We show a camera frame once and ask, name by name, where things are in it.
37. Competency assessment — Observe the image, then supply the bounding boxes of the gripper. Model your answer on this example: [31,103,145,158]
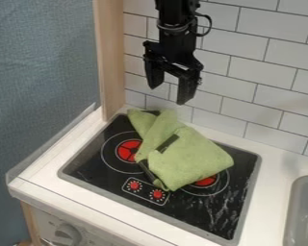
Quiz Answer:
[141,28,205,106]

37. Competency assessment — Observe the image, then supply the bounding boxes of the green cloth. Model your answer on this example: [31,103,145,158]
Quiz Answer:
[125,108,236,192]

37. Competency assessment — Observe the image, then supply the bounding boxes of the toy stove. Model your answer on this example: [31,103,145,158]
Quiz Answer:
[57,112,264,246]

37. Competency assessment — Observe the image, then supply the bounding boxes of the toy sink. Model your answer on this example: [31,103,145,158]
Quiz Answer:
[282,174,308,246]

